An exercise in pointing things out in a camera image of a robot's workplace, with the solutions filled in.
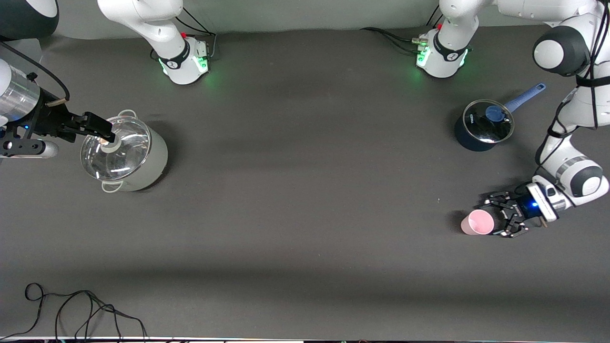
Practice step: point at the pink plastic cup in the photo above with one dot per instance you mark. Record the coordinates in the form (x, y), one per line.
(478, 223)

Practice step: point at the glass lid with beige knob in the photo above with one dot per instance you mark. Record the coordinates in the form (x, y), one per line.
(124, 152)

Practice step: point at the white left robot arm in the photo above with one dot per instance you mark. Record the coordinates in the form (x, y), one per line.
(572, 162)

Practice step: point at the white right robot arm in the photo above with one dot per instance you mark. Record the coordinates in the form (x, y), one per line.
(157, 28)

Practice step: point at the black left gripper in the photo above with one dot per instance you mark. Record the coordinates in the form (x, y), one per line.
(515, 209)

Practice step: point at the dark blue saucepan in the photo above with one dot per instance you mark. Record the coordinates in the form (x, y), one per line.
(469, 140)

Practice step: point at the dark grey table mat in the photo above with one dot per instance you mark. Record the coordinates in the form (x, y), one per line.
(305, 214)

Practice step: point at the glass lid with blue knob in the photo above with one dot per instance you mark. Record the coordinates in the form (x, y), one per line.
(488, 126)

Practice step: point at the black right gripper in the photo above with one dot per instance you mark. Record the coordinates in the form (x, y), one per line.
(49, 119)

